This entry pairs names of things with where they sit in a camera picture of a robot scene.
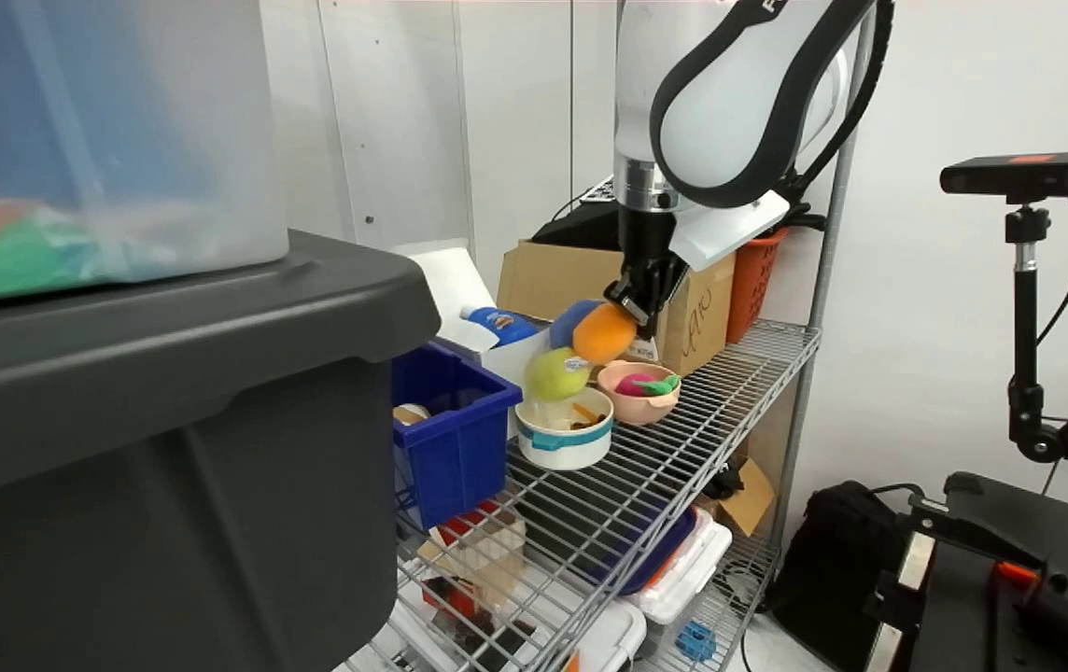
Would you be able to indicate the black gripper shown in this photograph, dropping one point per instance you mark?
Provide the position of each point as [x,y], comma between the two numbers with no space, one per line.
[652,248]

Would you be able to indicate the orange fruit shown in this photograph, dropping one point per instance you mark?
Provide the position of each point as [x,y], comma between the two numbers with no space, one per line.
[605,338]

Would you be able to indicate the purple toy with green leaves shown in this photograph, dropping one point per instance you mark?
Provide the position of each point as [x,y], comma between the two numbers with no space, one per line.
[645,383]

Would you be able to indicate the yellow-green tennis ball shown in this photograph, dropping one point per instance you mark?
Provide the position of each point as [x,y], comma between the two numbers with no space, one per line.
[559,373]

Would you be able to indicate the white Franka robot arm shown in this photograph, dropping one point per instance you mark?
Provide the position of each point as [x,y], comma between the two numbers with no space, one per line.
[734,99]

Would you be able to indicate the pink plastic bowl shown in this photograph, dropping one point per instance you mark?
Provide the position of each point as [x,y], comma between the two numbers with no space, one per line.
[632,413]

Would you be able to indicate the brown and orange toy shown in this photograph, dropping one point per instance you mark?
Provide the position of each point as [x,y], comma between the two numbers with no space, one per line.
[587,414]

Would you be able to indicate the white bowl with teal rim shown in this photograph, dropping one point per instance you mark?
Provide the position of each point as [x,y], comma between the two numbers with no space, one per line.
[559,448]

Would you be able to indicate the white plastic storage container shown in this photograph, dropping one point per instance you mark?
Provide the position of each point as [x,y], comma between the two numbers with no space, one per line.
[686,572]
[602,641]

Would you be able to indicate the brown cardboard box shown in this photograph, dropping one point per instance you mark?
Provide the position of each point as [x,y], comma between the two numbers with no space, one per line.
[536,281]

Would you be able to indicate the orange bucket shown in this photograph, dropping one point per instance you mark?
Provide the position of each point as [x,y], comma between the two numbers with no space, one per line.
[753,294]

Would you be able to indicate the white box with blue label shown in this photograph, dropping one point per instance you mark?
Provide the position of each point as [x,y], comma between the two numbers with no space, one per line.
[500,330]

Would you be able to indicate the small open cardboard box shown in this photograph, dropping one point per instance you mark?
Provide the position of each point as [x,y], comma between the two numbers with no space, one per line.
[745,499]

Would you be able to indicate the blue plastic bin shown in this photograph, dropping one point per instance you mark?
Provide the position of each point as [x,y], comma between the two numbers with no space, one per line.
[464,460]

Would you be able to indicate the dark blue plate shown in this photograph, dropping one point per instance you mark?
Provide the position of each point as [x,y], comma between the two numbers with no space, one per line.
[652,545]

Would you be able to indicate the beige tape roll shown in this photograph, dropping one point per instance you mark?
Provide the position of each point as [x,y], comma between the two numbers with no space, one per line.
[413,414]

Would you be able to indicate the clear box with red items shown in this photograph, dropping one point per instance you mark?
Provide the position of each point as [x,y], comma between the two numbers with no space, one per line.
[473,560]

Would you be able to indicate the black backpack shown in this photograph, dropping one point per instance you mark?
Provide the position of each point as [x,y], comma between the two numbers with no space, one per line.
[835,560]

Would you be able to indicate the blue tape roll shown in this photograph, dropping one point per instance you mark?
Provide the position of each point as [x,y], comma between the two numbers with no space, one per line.
[697,641]

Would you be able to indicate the dark grey storage bin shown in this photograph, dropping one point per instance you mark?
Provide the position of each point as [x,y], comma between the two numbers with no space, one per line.
[183,472]

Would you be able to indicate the orange black bar clamp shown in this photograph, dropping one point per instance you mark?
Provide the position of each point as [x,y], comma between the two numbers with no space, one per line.
[1060,608]

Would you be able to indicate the clear plastic tub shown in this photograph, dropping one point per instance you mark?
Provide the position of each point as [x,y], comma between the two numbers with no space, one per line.
[111,124]

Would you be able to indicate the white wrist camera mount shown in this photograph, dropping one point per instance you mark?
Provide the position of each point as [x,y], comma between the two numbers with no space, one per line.
[724,228]

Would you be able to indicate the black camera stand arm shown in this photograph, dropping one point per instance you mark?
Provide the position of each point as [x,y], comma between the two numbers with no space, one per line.
[1023,322]

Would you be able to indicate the black camera with orange mark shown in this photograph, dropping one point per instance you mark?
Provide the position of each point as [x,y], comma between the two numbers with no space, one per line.
[1033,173]

